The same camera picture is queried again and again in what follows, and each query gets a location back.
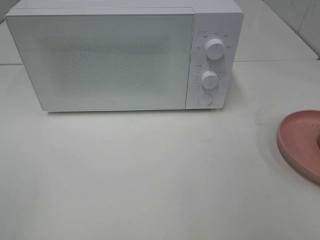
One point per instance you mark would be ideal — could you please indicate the upper white round knob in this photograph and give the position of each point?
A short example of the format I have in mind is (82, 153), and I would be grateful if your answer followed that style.
(215, 48)

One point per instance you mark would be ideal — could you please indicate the pink round plate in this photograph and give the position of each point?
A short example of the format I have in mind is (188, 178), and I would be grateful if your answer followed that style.
(297, 136)

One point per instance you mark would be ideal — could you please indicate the white microwave oven body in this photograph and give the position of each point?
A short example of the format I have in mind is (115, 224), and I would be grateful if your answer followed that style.
(211, 19)

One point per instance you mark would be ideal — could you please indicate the white round knob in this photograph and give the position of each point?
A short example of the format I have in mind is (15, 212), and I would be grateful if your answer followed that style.
(215, 48)
(209, 80)

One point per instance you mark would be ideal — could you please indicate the white round door button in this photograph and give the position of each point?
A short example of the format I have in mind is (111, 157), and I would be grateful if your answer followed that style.
(205, 100)

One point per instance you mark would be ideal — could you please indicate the toy hamburger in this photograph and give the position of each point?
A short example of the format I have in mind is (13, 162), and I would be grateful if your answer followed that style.
(318, 142)

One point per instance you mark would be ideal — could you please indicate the lower white round knob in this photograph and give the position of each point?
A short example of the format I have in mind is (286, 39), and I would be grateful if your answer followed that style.
(209, 80)

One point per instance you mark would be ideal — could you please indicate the white microwave door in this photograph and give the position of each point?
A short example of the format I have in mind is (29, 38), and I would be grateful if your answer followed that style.
(106, 62)

